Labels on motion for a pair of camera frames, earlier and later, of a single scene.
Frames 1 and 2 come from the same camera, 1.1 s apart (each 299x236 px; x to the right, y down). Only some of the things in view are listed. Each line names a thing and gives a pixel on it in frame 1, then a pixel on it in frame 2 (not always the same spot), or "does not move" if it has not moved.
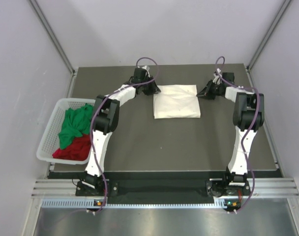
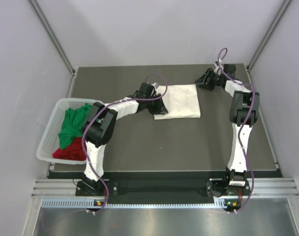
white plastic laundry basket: (50, 142) does not move
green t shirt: (75, 123) does not move
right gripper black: (206, 92) to (202, 82)
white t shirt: (176, 101) does not move
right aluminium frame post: (285, 5) does not move
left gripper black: (153, 89) to (160, 108)
